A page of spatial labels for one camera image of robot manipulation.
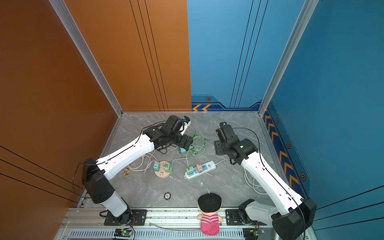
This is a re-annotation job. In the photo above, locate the light green charger adapter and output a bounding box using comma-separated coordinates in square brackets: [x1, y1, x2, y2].
[164, 163, 172, 173]

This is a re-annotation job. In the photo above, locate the pink charger adapter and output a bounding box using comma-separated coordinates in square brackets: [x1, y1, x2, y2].
[196, 163, 203, 173]

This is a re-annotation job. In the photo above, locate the green charger adapter front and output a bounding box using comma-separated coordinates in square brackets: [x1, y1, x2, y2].
[186, 166, 195, 175]

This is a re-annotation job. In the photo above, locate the white blue power strip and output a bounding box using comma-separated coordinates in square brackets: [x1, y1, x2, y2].
[184, 161, 216, 180]

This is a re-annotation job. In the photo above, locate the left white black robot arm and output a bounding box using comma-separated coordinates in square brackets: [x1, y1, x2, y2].
[82, 115, 193, 226]

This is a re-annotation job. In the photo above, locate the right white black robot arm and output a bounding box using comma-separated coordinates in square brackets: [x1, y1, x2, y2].
[214, 122, 317, 240]

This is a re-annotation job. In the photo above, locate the small round black dial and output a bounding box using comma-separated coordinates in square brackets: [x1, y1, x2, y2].
[164, 192, 172, 200]

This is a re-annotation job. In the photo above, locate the plush doll black hat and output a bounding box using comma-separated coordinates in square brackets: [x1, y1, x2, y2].
[197, 193, 224, 236]

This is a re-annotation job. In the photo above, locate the right circuit board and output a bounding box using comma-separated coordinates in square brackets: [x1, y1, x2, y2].
[243, 228, 265, 240]

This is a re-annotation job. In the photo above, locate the left green circuit board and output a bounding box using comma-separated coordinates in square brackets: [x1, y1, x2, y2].
[114, 229, 135, 240]

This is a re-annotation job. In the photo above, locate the black usb cable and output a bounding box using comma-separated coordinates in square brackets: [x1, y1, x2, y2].
[155, 145, 181, 154]

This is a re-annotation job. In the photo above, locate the green usb cable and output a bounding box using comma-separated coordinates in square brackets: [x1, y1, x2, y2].
[170, 131, 208, 181]

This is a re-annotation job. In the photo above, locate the white usb cable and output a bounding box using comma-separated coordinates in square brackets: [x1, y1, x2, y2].
[128, 143, 181, 173]

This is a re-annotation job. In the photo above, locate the pink multi-head cable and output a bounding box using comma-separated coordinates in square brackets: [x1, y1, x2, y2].
[202, 158, 235, 184]

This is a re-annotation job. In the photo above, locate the white power strip cord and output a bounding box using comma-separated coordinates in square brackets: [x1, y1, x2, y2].
[243, 167, 269, 196]

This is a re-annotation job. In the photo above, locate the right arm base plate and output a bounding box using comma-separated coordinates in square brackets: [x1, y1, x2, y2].
[225, 209, 266, 227]

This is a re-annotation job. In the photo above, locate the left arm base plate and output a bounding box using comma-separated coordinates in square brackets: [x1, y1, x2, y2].
[104, 209, 148, 227]

